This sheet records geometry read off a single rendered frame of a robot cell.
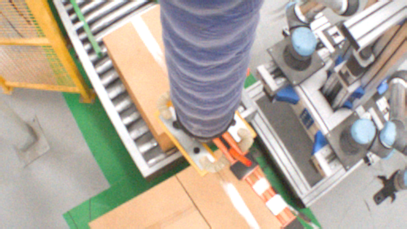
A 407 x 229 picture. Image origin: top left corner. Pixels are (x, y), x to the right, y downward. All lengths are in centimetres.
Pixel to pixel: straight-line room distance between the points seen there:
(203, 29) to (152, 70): 148
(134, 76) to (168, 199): 69
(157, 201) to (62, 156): 97
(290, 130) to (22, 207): 196
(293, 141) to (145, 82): 112
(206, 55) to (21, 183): 258
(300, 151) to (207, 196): 73
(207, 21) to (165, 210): 186
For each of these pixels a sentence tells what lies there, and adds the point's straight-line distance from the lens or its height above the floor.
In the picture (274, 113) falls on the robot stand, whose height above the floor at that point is 21.
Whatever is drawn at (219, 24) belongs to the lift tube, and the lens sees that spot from 100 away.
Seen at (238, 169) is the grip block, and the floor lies 126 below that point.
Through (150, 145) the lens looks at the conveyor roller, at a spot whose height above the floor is 55.
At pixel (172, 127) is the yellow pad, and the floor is 114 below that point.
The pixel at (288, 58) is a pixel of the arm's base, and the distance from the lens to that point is 239.
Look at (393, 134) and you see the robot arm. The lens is 160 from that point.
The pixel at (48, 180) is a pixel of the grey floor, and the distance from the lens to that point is 347.
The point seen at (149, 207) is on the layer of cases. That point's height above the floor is 54.
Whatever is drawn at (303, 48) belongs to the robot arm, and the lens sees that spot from 224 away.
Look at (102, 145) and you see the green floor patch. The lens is 341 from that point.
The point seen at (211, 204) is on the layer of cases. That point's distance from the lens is 275.
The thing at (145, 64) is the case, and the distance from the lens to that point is 250.
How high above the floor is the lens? 328
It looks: 75 degrees down
